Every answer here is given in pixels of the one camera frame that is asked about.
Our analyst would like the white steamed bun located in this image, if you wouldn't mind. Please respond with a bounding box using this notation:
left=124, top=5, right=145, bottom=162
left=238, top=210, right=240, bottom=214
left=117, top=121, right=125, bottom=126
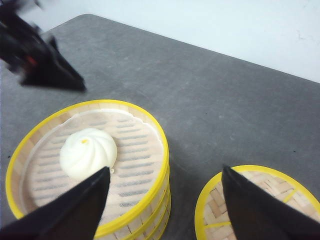
left=59, top=128, right=118, bottom=181

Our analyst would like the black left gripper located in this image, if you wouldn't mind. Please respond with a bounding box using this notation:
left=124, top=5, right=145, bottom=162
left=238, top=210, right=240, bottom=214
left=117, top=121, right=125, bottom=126
left=0, top=0, right=86, bottom=92

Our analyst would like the bamboo steamer tray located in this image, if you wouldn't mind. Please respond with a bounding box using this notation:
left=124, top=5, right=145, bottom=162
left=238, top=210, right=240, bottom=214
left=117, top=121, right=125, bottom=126
left=5, top=99, right=171, bottom=240
left=121, top=184, right=172, bottom=240
left=146, top=210, right=170, bottom=240

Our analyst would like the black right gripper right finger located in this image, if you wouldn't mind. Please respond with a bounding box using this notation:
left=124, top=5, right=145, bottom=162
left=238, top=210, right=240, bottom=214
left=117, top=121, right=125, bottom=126
left=221, top=165, right=320, bottom=240

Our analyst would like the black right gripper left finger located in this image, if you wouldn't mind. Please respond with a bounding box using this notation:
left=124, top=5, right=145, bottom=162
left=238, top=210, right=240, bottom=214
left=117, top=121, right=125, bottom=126
left=0, top=167, right=110, bottom=240

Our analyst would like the woven bamboo steamer lid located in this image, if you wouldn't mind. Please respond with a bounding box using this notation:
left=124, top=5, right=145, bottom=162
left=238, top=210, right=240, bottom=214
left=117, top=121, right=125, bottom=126
left=194, top=165, right=320, bottom=240

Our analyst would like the white steamer liner cloth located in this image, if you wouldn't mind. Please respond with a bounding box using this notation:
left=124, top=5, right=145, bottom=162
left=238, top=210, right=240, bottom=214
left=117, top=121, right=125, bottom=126
left=18, top=109, right=164, bottom=224

